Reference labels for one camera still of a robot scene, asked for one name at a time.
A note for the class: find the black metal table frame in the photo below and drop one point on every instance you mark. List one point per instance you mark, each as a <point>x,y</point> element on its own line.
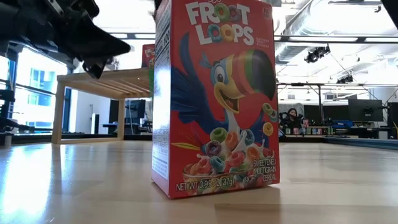
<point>31,138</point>

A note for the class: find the black monitor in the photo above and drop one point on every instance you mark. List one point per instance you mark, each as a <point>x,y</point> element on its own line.
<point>127,110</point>
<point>365,110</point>

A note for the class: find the black ceiling spotlight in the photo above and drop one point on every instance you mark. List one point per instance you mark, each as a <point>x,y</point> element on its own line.
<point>317,54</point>
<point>345,79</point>

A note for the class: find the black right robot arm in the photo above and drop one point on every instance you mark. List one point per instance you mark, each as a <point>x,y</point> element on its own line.
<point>392,9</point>

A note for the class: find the red Froot Loops cereal box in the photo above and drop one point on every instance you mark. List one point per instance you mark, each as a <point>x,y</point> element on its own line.
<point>217,93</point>
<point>147,56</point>

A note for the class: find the wooden slatted shelf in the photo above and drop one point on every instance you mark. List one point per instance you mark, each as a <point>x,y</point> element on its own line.
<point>102,81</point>

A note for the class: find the person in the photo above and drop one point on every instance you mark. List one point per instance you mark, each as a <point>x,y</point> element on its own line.
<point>291,119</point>

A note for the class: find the background work table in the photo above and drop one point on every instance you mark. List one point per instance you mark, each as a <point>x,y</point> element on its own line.
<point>314,132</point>

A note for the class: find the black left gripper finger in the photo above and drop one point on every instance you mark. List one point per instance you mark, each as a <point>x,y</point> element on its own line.
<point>96,43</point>

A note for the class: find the white tower case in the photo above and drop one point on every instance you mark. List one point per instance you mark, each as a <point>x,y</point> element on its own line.
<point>94,124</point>

